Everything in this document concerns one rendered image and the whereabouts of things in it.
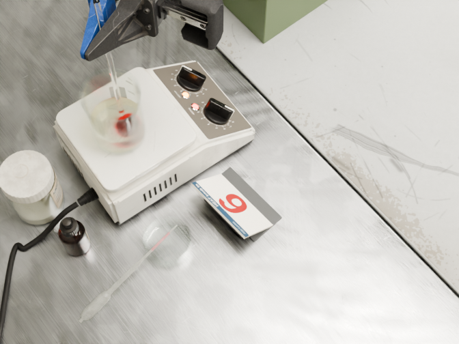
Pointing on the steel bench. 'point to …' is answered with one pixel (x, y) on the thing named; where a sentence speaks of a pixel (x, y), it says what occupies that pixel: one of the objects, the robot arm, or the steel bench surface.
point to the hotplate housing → (123, 210)
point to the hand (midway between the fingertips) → (103, 29)
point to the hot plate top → (155, 112)
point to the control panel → (212, 131)
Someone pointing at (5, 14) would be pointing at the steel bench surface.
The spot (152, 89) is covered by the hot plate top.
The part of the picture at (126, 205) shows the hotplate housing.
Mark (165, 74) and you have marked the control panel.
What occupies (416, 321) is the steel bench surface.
